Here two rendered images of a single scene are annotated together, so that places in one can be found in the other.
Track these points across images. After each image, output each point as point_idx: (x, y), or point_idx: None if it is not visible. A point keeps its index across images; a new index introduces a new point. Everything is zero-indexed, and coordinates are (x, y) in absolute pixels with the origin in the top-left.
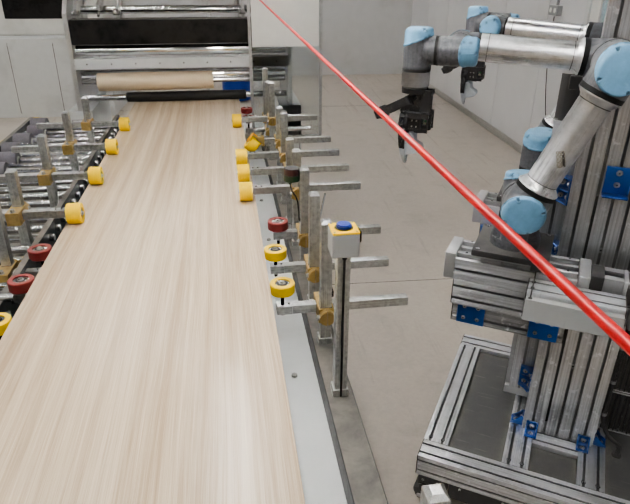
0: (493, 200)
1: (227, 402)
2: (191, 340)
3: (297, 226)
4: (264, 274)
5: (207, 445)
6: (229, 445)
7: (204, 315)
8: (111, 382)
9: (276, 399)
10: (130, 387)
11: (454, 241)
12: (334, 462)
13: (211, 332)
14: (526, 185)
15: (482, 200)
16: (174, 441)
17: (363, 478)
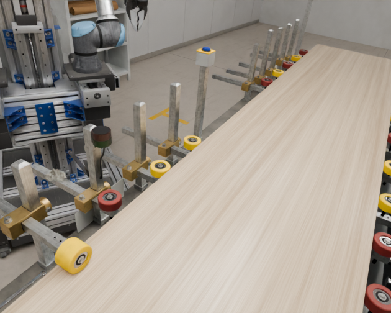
0: None
1: (269, 111)
2: (269, 135)
3: (91, 197)
4: (193, 151)
5: (283, 105)
6: (277, 103)
7: (253, 144)
8: (314, 135)
9: (251, 105)
10: (306, 130)
11: (92, 90)
12: None
13: (256, 135)
14: (117, 18)
15: None
16: (294, 110)
17: (221, 120)
